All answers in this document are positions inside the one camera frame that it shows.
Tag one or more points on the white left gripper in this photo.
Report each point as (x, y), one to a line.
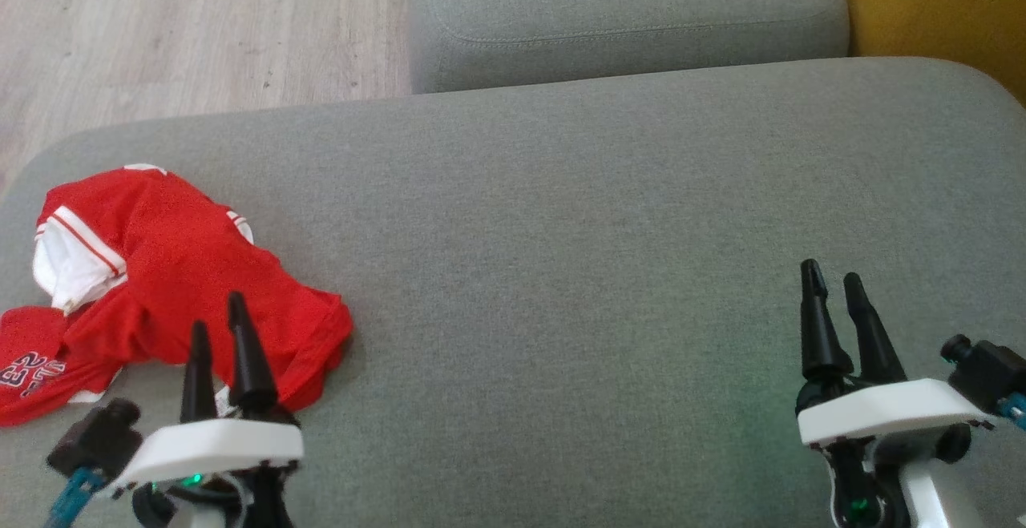
(216, 440)

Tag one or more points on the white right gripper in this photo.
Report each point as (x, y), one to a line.
(890, 412)

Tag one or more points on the red white-sleeved Bulls T-shirt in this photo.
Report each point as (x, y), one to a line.
(184, 272)

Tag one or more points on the red white-striped Bulls shorts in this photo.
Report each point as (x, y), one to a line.
(32, 368)

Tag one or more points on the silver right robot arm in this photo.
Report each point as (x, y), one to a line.
(922, 488)

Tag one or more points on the wide grey sofa seat cushion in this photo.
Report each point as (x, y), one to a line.
(561, 272)

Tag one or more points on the yellow sofa backrest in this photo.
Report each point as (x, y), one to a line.
(946, 7)

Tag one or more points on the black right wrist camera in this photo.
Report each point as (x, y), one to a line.
(990, 372)

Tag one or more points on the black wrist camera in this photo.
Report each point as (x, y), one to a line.
(990, 372)
(92, 440)

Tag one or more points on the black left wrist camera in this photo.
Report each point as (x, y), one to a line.
(92, 440)

